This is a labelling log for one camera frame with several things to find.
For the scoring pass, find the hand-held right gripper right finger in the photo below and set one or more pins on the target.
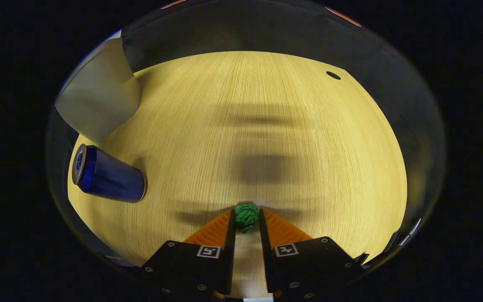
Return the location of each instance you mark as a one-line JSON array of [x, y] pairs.
[[308, 264]]

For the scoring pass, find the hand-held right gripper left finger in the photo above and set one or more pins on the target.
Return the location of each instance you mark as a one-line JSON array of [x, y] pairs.
[[191, 268]]

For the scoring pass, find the green paper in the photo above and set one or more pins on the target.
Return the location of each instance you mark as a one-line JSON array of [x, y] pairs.
[[246, 217]]

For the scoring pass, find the white desktop garbage bin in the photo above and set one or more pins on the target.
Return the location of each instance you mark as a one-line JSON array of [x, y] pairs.
[[99, 92]]

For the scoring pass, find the wooden desktop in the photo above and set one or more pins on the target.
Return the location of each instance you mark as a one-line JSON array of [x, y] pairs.
[[266, 117]]

